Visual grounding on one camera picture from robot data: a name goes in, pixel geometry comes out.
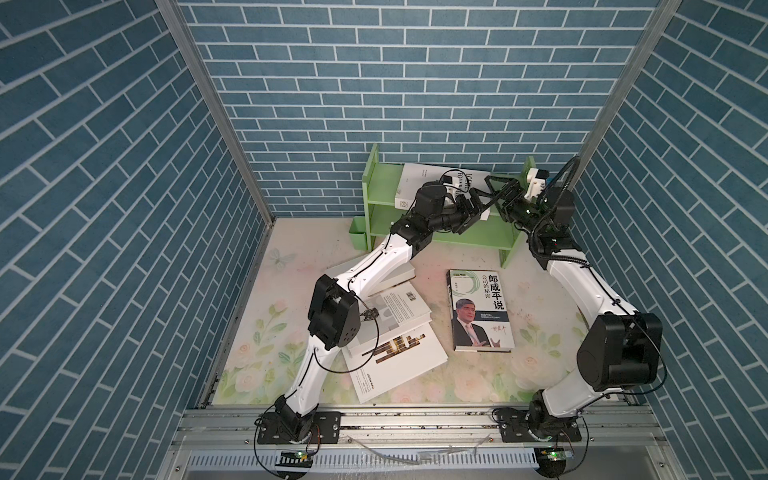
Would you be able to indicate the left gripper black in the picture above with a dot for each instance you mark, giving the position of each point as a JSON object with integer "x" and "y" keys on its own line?
{"x": 464, "y": 216}

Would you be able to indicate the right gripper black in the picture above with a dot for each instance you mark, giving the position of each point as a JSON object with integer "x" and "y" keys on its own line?
{"x": 514, "y": 188}

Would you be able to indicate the white Loewe Foundation book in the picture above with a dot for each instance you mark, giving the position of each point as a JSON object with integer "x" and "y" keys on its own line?
{"x": 413, "y": 176}

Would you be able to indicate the white-backed heritage culture book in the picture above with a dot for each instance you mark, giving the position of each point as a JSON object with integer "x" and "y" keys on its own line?
{"x": 401, "y": 274}

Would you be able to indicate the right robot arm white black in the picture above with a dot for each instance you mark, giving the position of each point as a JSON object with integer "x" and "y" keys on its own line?
{"x": 622, "y": 348}

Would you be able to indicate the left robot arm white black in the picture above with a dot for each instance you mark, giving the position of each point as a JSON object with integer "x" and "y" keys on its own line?
{"x": 334, "y": 312}

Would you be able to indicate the green two-tier shelf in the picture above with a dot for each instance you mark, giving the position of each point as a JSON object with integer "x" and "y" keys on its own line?
{"x": 379, "y": 185}

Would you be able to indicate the Chinese book with man portrait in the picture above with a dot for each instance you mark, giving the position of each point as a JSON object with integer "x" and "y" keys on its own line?
{"x": 480, "y": 319}

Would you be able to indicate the white magazine with handbag photo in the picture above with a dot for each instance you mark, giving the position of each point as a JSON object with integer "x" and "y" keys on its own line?
{"x": 400, "y": 309}

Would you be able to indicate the white booklet with brown bars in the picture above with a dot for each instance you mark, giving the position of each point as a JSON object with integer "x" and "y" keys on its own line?
{"x": 394, "y": 362}

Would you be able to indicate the right circuit board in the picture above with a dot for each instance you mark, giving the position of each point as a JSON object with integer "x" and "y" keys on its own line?
{"x": 551, "y": 457}

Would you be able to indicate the circuit board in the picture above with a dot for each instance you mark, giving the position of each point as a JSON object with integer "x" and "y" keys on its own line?
{"x": 551, "y": 457}
{"x": 294, "y": 461}

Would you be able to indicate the left circuit board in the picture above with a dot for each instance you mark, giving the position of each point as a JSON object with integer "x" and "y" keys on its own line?
{"x": 294, "y": 461}

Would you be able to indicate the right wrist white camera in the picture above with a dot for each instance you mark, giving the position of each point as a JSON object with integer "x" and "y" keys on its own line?
{"x": 536, "y": 182}

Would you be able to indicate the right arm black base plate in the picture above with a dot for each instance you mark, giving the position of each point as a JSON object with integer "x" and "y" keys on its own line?
{"x": 520, "y": 426}

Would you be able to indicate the white slotted cable duct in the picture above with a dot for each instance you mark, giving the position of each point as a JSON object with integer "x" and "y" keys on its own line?
{"x": 357, "y": 460}

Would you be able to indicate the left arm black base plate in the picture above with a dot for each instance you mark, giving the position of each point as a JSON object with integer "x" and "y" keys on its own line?
{"x": 284, "y": 428}

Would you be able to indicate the aluminium front rail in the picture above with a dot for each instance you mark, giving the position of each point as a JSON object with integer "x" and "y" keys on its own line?
{"x": 602, "y": 425}

